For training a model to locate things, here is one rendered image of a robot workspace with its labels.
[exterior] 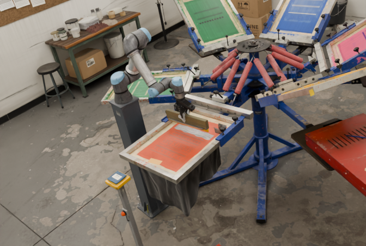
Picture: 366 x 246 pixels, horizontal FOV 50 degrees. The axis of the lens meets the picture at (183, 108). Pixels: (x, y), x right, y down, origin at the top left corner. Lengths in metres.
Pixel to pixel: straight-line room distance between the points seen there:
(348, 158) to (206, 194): 1.79
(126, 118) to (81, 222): 1.30
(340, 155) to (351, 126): 0.32
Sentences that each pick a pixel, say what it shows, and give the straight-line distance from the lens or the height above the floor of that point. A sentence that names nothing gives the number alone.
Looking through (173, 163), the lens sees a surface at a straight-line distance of 2.81.
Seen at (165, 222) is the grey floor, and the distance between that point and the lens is 3.76.
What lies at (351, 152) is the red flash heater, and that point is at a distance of 2.56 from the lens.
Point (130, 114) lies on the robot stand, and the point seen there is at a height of 1.10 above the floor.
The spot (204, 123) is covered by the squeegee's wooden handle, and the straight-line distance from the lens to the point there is 2.85.
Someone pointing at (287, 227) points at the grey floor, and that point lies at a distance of 3.59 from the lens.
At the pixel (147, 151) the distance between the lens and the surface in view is 2.99.
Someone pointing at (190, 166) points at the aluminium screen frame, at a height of 0.99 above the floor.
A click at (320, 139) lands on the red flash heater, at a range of 2.65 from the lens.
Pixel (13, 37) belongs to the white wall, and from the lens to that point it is 6.28.
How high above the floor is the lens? 2.67
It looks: 30 degrees down
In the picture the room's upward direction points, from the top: 11 degrees counter-clockwise
